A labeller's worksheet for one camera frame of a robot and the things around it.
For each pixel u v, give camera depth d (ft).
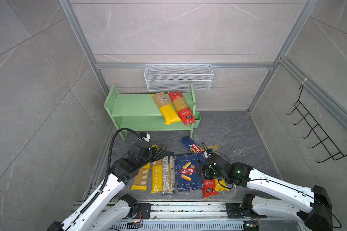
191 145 3.11
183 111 2.58
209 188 2.51
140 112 3.36
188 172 2.68
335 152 1.93
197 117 3.54
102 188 1.45
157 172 2.80
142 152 1.76
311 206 1.32
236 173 1.73
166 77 3.31
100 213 1.42
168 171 2.74
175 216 2.40
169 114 2.55
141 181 2.67
